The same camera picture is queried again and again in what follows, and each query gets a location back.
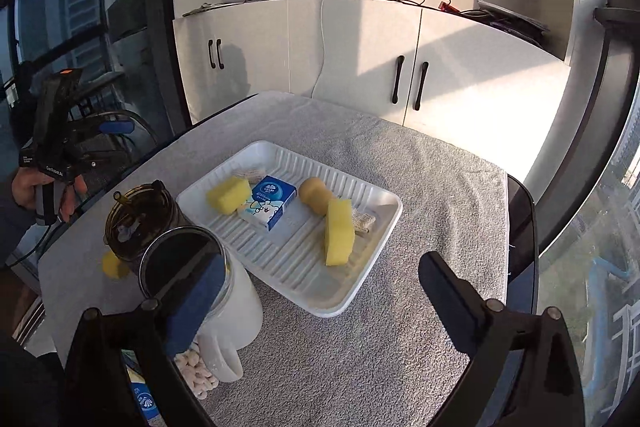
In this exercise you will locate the stack of papers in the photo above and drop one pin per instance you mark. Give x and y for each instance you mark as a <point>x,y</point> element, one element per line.
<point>510,14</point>

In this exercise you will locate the dark glass tumbler with straw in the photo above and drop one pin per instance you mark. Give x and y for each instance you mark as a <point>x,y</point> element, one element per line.
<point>145,217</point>

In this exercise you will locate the person's left hand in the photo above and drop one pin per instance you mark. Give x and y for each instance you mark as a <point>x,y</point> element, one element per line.
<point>25,187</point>

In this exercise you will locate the white ribbed plastic tray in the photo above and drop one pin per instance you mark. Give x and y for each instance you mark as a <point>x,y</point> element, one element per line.
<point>300,267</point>

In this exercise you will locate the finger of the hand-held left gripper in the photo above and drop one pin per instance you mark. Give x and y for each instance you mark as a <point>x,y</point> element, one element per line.
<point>92,163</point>
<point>117,127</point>

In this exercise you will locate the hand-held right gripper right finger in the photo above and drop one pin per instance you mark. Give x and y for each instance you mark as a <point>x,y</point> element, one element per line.
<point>450,302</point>

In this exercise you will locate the person's left forearm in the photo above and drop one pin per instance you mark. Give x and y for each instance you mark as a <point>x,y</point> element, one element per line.
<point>12,227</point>

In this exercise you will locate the black window frame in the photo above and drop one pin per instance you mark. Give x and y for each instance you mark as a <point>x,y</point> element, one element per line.
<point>607,82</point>

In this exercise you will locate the large yellow sponge block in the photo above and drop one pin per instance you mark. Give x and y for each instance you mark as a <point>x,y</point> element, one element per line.
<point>340,232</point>

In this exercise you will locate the small yellow sponge block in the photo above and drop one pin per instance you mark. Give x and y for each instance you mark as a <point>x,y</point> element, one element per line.
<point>227,196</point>

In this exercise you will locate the orange gourd-shaped makeup sponge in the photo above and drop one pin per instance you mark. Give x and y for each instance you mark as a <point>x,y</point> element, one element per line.
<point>315,194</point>

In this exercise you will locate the blue tissue pack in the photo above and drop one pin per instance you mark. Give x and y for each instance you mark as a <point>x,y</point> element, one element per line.
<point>142,402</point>
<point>270,207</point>

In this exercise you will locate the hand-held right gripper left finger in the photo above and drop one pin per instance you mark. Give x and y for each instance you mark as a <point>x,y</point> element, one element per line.
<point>195,307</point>

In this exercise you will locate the white base cabinet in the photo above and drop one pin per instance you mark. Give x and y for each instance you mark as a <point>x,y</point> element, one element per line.
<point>350,57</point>

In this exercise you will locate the dark glass door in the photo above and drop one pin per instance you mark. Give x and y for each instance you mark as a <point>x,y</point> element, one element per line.
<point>125,32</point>

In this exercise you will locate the grey terry towel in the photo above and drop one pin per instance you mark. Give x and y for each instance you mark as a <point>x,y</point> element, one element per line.
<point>375,357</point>

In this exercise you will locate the dark glass table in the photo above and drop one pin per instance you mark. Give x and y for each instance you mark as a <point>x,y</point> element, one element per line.
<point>522,232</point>

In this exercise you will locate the white mug with chrome lid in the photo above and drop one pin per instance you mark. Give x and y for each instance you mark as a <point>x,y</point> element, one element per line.
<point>240,307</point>

